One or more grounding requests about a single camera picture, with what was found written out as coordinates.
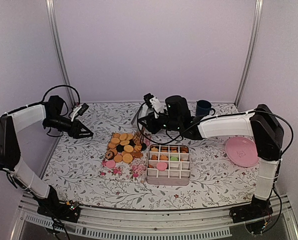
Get green sandwich cookie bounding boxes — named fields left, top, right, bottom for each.
left=170, top=156, right=178, bottom=161

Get pink sandwich cookie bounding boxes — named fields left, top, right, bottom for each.
left=106, top=160, right=116, bottom=169
left=156, top=161, right=168, bottom=171

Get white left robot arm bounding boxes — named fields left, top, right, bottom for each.
left=0, top=95, right=93, bottom=217

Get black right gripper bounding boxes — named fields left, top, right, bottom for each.
left=138, top=111, right=181, bottom=135

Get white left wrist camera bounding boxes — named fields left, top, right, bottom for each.
left=69, top=103, right=89, bottom=121

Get aluminium frame post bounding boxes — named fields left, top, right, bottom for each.
left=45, top=0, right=75, bottom=103
left=234, top=0, right=264, bottom=108

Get floral rectangular tray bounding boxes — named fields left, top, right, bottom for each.
left=99, top=132, right=148, bottom=182

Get dark blue mug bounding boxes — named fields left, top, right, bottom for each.
left=195, top=100, right=216, bottom=117

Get pink plate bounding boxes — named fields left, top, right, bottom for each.
left=225, top=136, right=259, bottom=168

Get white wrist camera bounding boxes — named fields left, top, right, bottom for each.
left=69, top=103, right=89, bottom=121
left=144, top=93, right=165, bottom=119

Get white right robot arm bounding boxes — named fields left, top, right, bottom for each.
left=135, top=93, right=284, bottom=218

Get left aluminium frame post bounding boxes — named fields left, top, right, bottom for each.
left=45, top=0, right=75, bottom=103

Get silver white tongs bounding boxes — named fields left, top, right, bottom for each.
left=131, top=105, right=148, bottom=146

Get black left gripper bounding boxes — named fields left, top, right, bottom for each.
left=45, top=114, right=94, bottom=139

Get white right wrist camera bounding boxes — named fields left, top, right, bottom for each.
left=144, top=93, right=165, bottom=119

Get front aluminium rail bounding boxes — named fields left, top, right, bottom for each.
left=10, top=194, right=298, bottom=240

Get right aluminium frame post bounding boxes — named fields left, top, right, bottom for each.
left=234, top=0, right=264, bottom=108

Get pink divided cookie tin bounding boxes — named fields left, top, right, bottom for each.
left=146, top=144, right=191, bottom=187

